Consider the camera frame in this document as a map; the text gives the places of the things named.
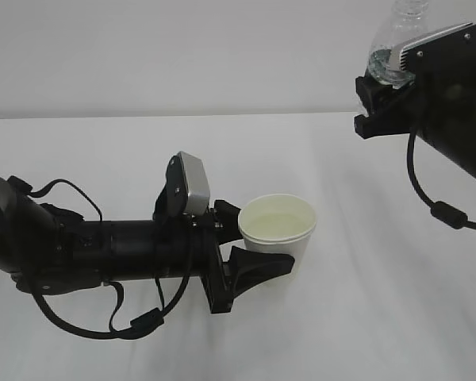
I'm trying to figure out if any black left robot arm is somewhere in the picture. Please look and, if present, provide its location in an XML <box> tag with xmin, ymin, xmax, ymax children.
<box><xmin>0</xmin><ymin>178</ymin><xmax>295</xmax><ymax>314</ymax></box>

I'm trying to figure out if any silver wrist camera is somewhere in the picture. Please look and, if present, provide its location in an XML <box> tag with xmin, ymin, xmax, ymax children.
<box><xmin>153</xmin><ymin>151</ymin><xmax>210</xmax><ymax>217</ymax></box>
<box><xmin>388</xmin><ymin>22</ymin><xmax>476</xmax><ymax>75</ymax></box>

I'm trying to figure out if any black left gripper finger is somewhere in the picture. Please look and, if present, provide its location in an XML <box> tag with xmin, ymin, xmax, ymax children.
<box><xmin>226</xmin><ymin>246</ymin><xmax>295</xmax><ymax>298</ymax></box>
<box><xmin>213</xmin><ymin>200</ymin><xmax>243</xmax><ymax>243</ymax></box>

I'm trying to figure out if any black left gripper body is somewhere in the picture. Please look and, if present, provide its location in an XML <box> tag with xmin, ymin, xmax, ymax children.
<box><xmin>191</xmin><ymin>216</ymin><xmax>234</xmax><ymax>314</ymax></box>

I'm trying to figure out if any clear water bottle green label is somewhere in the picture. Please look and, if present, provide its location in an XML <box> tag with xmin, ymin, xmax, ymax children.
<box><xmin>367</xmin><ymin>1</ymin><xmax>430</xmax><ymax>89</ymax></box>

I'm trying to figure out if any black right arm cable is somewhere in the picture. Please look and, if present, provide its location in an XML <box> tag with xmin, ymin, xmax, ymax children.
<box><xmin>406</xmin><ymin>75</ymin><xmax>476</xmax><ymax>231</ymax></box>

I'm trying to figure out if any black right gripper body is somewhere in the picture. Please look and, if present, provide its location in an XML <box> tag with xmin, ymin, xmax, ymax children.
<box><xmin>354</xmin><ymin>75</ymin><xmax>476</xmax><ymax>139</ymax></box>

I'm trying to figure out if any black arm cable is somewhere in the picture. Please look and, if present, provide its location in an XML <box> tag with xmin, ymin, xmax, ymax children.
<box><xmin>7</xmin><ymin>179</ymin><xmax>191</xmax><ymax>341</ymax></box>
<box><xmin>406</xmin><ymin>75</ymin><xmax>476</xmax><ymax>231</ymax></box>

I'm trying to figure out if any white paper cup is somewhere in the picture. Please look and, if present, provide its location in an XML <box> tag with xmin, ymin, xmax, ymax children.
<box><xmin>237</xmin><ymin>194</ymin><xmax>317</xmax><ymax>283</ymax></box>

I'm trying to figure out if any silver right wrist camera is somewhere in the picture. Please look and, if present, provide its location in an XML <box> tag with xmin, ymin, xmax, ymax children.
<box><xmin>388</xmin><ymin>22</ymin><xmax>476</xmax><ymax>75</ymax></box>

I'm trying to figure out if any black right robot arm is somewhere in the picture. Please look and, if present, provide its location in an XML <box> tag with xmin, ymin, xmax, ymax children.
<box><xmin>354</xmin><ymin>75</ymin><xmax>476</xmax><ymax>179</ymax></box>

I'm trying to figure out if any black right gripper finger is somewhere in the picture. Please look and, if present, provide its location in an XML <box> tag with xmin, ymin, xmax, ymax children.
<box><xmin>355</xmin><ymin>75</ymin><xmax>414</xmax><ymax>116</ymax></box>

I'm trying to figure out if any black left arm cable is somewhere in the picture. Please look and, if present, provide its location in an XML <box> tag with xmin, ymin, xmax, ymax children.
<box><xmin>7</xmin><ymin>179</ymin><xmax>191</xmax><ymax>341</ymax></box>

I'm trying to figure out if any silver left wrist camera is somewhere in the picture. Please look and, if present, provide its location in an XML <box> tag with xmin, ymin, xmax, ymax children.
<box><xmin>153</xmin><ymin>151</ymin><xmax>210</xmax><ymax>217</ymax></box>

